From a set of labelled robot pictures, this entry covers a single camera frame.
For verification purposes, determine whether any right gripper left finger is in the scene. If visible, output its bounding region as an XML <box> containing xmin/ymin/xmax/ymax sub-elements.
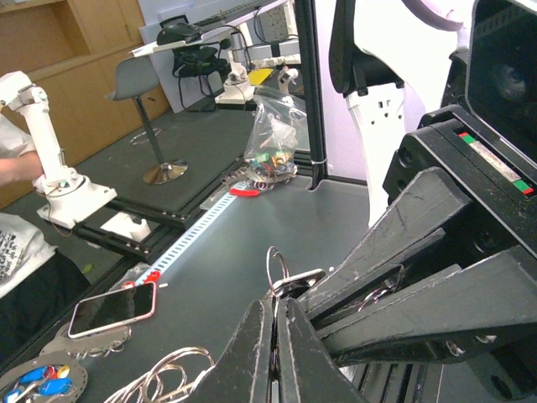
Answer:
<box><xmin>190</xmin><ymin>300</ymin><xmax>274</xmax><ymax>402</ymax></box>

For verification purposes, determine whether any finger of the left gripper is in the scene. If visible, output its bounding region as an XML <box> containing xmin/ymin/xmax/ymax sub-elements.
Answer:
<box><xmin>317</xmin><ymin>246</ymin><xmax>536</xmax><ymax>365</ymax></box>

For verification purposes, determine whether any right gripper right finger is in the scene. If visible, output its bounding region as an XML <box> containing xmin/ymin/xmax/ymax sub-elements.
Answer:
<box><xmin>277</xmin><ymin>298</ymin><xmax>366</xmax><ymax>402</ymax></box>

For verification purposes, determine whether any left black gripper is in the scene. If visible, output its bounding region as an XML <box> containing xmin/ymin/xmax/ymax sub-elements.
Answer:
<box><xmin>297</xmin><ymin>104</ymin><xmax>537</xmax><ymax>402</ymax></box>

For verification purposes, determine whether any metal disc with keyrings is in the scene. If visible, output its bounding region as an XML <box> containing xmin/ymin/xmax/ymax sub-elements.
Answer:
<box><xmin>102</xmin><ymin>245</ymin><xmax>295</xmax><ymax>403</ymax></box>

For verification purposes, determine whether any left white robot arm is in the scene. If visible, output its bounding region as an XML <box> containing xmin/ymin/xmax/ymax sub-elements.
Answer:
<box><xmin>300</xmin><ymin>1</ymin><xmax>536</xmax><ymax>401</ymax></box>

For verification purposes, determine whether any smartphone pink case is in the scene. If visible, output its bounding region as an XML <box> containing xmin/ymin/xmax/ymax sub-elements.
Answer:
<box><xmin>67</xmin><ymin>282</ymin><xmax>158</xmax><ymax>339</ymax></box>

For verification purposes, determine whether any bag of key tags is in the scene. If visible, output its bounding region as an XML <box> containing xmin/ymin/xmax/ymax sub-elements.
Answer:
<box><xmin>244</xmin><ymin>86</ymin><xmax>309</xmax><ymax>178</ymax></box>

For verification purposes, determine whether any loose keyrings pile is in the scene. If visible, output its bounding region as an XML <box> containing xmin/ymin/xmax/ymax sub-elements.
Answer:
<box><xmin>222</xmin><ymin>166</ymin><xmax>276</xmax><ymax>197</ymax></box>

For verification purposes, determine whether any person in white shirt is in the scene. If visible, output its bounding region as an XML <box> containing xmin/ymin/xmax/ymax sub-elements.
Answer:
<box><xmin>1</xmin><ymin>116</ymin><xmax>90</xmax><ymax>364</ymax></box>

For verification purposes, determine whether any black office chair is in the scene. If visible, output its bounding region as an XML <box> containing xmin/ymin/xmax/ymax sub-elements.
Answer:
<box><xmin>156</xmin><ymin>15</ymin><xmax>232</xmax><ymax>112</ymax></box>

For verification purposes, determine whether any grey bar stool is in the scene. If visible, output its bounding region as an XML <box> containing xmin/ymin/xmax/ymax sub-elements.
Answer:
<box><xmin>107</xmin><ymin>55</ymin><xmax>188</xmax><ymax>185</ymax></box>

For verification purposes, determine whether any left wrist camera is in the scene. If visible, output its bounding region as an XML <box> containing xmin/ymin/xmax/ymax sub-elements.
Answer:
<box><xmin>466</xmin><ymin>1</ymin><xmax>536</xmax><ymax>160</ymax></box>

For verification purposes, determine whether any black frame post right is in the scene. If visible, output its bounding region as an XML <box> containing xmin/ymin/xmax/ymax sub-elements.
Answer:
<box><xmin>295</xmin><ymin>0</ymin><xmax>327</xmax><ymax>191</ymax></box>

